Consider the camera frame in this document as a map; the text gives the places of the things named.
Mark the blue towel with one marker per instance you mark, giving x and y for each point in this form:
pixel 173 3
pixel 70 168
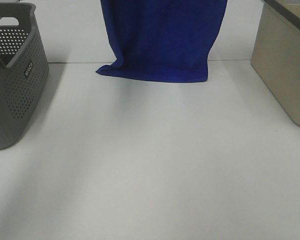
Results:
pixel 161 41

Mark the grey perforated laundry basket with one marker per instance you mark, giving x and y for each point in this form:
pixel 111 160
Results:
pixel 24 70

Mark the beige plastic bin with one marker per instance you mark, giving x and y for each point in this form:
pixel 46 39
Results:
pixel 276 53

